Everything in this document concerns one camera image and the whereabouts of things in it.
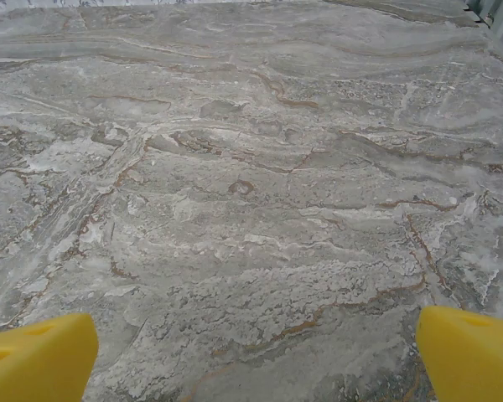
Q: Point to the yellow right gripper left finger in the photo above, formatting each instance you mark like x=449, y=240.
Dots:
x=37, y=360

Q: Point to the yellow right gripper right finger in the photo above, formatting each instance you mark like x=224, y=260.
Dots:
x=473, y=360

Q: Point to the aluminium frame side rail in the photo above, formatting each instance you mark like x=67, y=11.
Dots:
x=501, y=19

